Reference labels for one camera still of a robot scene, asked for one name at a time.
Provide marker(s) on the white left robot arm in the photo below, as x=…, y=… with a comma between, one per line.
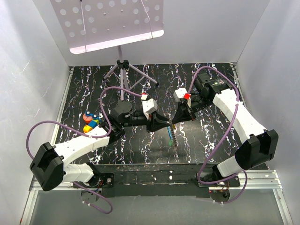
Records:
x=53, y=165

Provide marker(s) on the aluminium rail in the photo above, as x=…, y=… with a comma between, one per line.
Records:
x=258, y=201

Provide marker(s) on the orange blue toy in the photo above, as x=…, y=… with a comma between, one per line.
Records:
x=88, y=117

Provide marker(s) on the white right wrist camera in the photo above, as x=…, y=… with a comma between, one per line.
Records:
x=181, y=95

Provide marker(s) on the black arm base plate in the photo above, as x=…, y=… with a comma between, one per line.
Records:
x=122, y=180

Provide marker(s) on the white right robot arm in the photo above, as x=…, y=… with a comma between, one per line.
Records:
x=258, y=143

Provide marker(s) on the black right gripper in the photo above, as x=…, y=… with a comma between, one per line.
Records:
x=183, y=113

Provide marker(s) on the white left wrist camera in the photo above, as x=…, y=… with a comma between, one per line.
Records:
x=149, y=105

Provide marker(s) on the yellow blue toy block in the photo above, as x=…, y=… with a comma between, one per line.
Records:
x=91, y=125

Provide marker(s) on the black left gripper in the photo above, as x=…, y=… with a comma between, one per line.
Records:
x=155, y=122

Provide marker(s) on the white perforated music stand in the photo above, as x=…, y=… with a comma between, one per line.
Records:
x=91, y=25

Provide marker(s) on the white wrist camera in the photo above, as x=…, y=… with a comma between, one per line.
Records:
x=149, y=105
x=181, y=95

